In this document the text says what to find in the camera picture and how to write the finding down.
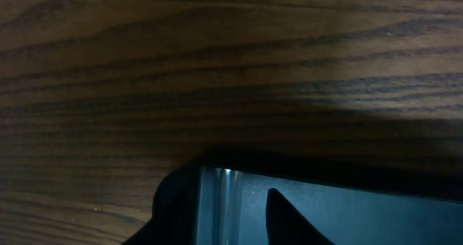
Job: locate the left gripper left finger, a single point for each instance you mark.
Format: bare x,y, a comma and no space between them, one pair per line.
173,209

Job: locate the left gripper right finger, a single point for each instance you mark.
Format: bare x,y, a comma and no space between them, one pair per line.
285,223

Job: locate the clear test tube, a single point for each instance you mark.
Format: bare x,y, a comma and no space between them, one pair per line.
220,209

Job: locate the black tray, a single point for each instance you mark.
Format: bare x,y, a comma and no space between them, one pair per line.
361,219

